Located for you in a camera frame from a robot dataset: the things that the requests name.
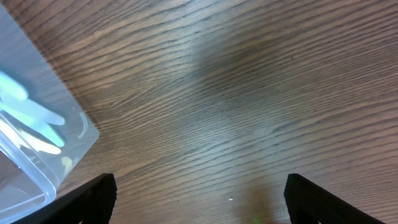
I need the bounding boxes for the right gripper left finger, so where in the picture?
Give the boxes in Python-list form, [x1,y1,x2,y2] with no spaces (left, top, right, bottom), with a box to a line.
[12,173,118,224]

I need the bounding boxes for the right clear plastic container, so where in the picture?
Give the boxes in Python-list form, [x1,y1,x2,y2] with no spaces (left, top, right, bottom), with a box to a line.
[1,9,99,223]

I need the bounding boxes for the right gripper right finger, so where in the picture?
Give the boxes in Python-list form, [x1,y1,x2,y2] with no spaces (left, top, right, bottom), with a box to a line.
[284,174,384,224]

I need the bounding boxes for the white plastic knife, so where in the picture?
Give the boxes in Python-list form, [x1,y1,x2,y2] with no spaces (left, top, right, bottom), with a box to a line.
[0,71,29,100]
[1,93,65,126]

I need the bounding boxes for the cream yellow plastic knife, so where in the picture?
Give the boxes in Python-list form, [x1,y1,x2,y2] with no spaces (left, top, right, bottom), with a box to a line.
[1,120,61,155]

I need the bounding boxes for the light blue plastic knife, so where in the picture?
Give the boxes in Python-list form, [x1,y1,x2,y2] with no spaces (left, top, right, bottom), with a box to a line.
[1,103,65,147]

